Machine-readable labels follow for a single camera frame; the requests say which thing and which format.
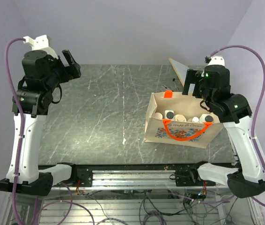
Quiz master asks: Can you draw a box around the beige canvas tote bag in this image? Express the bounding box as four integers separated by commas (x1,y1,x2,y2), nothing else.
144,90,223,149

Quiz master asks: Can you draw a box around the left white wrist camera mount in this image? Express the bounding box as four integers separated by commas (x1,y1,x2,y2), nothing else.
23,35,58,59

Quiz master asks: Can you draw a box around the aluminium rail frame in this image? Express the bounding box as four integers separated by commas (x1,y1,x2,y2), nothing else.
0,168,262,225

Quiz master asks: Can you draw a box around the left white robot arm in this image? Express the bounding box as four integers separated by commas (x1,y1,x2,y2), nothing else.
0,50,81,196

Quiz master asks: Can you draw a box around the small white cap bottle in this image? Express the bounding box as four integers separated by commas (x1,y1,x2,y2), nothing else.
191,117,199,123

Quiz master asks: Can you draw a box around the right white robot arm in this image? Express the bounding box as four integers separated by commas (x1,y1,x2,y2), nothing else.
182,65,265,198

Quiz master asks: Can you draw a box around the beige cap bottle left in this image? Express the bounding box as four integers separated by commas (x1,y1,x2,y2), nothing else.
153,112,163,120

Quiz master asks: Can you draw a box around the white board wooden edge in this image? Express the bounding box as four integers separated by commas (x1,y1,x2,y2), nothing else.
169,58,189,86

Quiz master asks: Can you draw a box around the beige round lid bottle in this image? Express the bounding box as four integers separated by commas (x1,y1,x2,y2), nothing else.
174,114,186,122

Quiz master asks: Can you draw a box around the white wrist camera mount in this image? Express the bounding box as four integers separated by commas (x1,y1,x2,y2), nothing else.
205,55,225,66
23,35,58,59

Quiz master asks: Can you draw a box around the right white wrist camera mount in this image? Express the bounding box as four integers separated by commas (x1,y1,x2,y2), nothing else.
205,55,225,66

